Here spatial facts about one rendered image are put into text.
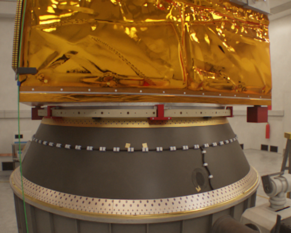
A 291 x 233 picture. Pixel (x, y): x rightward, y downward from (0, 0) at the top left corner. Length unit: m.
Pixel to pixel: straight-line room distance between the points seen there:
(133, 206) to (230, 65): 1.18
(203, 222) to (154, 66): 0.96
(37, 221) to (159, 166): 0.86
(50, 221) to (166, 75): 1.11
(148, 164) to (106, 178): 0.24
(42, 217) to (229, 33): 1.81
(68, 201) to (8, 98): 5.61
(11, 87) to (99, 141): 5.56
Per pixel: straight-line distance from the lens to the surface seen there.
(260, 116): 2.18
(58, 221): 1.51
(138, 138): 1.41
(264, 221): 0.84
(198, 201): 1.40
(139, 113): 1.40
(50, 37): 1.35
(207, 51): 1.73
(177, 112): 1.46
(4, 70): 6.92
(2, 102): 6.85
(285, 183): 0.91
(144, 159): 1.37
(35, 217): 1.69
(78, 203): 1.38
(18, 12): 1.55
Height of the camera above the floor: 1.71
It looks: 2 degrees down
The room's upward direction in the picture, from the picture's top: straight up
